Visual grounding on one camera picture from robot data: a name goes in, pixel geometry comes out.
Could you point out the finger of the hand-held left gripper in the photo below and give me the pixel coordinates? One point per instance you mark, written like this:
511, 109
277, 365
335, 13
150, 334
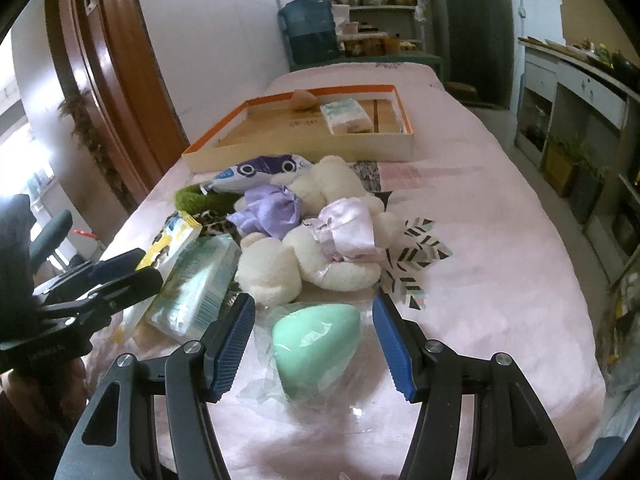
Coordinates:
117, 262
140, 282

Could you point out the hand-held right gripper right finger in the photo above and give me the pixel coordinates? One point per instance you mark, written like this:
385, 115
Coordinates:
395, 350

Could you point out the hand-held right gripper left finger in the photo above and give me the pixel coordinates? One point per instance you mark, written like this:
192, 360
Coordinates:
232, 350

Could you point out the yellow and white packet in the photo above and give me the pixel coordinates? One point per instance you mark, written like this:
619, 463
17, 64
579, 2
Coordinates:
172, 242

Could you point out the green tissue packet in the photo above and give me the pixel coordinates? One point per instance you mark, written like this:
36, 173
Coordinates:
345, 117
200, 285

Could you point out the mint green sponge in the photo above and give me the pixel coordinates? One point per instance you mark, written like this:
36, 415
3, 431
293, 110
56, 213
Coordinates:
315, 345

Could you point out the leopard print scarf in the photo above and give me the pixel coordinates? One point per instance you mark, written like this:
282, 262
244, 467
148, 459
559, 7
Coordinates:
215, 225

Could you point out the pale pink cloth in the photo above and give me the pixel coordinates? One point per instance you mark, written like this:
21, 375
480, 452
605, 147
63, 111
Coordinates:
350, 230

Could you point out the purple cloth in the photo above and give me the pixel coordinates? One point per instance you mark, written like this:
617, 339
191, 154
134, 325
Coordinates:
270, 210

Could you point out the white plush toy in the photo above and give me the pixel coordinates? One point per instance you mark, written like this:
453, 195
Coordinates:
325, 180

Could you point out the cardboard box with orange rim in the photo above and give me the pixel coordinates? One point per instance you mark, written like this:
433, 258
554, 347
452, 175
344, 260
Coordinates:
280, 130

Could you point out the person's left forearm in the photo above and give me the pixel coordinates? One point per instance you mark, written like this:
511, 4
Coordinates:
25, 440

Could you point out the peach soft lump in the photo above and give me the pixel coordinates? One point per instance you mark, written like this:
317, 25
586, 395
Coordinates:
302, 100

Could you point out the person's left hand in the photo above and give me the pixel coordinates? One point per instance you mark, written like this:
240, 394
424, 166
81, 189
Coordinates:
65, 385

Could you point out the dark green cylinder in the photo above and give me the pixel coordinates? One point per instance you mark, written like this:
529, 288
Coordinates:
50, 234

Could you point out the green fuzzy headband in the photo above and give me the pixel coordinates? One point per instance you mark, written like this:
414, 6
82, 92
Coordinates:
200, 200

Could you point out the dried plant garland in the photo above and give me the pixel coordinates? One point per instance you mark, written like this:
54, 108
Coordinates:
90, 135

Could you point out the blue owl print packet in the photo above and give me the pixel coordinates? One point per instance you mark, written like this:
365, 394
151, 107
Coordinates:
260, 167

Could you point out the potted plants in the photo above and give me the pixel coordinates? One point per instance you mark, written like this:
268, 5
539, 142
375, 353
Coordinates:
565, 160

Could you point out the green low cabinet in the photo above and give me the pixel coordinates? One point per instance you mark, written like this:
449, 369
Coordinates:
400, 60

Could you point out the blue water jug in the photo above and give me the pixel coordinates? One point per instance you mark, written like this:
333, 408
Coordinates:
307, 25

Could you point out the white kitchen counter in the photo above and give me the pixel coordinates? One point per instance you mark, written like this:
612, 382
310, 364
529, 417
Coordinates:
575, 80

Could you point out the dark tall cabinet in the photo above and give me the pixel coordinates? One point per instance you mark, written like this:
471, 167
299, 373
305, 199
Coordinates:
465, 25

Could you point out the wooden door frame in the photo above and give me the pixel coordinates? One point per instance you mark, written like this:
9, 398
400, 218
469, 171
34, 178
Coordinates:
115, 85

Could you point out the cardboard wall panels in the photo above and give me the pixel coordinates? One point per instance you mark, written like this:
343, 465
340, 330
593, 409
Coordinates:
595, 15

